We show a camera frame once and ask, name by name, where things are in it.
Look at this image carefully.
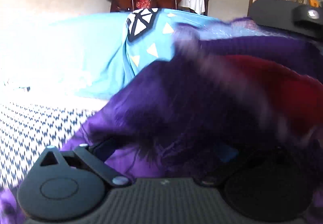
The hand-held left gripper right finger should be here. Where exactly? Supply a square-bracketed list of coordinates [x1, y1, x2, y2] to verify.
[201, 145, 294, 187]

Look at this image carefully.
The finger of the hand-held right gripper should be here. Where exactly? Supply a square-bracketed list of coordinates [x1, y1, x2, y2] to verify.
[293, 4, 323, 29]

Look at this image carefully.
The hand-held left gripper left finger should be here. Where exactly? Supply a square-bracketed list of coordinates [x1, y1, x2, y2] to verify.
[33, 143, 132, 188]

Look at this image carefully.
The purple patterned garment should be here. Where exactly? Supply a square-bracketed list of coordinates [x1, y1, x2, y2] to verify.
[0, 16, 323, 224]

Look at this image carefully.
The houndstooth sofa seat cover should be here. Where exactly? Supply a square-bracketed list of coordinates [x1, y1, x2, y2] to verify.
[0, 101, 102, 189]

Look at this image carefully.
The dark wooden chair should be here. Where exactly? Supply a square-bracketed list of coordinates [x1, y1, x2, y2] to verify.
[203, 0, 214, 16]

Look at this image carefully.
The blue printed sofa cover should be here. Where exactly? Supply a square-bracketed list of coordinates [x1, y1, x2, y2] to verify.
[48, 7, 228, 100]

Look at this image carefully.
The red floral cloth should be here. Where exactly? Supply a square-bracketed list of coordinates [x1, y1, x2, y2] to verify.
[136, 0, 152, 10]

